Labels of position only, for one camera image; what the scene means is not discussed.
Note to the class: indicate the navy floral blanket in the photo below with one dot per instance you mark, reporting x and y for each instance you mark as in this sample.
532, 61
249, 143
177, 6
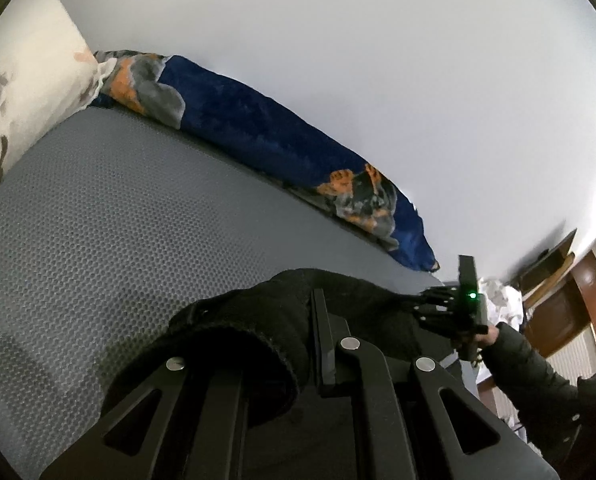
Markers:
267, 137

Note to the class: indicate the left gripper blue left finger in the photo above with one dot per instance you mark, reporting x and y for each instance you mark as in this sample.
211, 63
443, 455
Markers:
185, 421

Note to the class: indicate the white dotted cloth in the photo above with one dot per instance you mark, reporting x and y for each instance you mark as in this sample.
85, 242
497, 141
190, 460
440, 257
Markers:
503, 303

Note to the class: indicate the grey mesh mattress cover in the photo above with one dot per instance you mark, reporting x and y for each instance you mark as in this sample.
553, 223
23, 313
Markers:
110, 225

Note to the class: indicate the person right forearm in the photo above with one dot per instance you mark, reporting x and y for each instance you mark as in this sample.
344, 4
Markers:
559, 417

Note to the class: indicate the white floral pillow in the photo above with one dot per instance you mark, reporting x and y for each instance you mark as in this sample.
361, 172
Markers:
47, 73

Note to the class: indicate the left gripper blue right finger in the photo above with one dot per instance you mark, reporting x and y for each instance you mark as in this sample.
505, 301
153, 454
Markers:
413, 420

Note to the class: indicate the person right hand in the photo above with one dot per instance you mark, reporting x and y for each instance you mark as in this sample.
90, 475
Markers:
487, 342

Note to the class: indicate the wooden furniture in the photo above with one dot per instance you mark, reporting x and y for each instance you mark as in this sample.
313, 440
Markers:
558, 296

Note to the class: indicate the black pants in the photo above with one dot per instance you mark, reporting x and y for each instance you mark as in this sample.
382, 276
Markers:
265, 331

